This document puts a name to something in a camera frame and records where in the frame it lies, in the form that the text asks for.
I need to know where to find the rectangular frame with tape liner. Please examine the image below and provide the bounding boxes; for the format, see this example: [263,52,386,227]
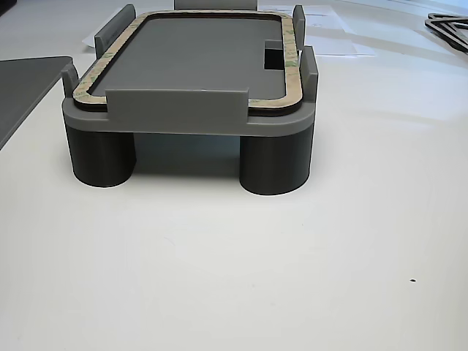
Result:
[72,10,304,118]

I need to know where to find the grey holder with black legs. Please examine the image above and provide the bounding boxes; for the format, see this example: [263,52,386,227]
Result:
[61,0,319,197]

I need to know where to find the white paper sheet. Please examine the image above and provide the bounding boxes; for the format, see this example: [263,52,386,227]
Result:
[257,0,377,58]
[82,25,110,48]

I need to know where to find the grey flat plate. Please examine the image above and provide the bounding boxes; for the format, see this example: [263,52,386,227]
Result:
[0,56,74,151]

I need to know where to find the black frame stack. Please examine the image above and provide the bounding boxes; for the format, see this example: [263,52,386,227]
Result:
[423,12,468,55]

